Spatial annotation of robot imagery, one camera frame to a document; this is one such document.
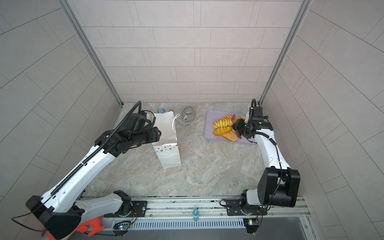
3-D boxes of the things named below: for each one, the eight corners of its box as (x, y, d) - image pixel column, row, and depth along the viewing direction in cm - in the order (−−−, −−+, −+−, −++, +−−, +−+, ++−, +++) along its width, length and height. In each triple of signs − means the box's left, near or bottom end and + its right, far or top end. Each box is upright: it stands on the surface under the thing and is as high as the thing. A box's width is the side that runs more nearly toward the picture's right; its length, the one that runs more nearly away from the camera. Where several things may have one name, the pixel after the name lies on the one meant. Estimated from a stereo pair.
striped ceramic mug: (183, 123, 107) (182, 117, 101) (184, 112, 114) (183, 106, 108) (194, 123, 107) (194, 117, 102) (194, 112, 114) (194, 106, 108)
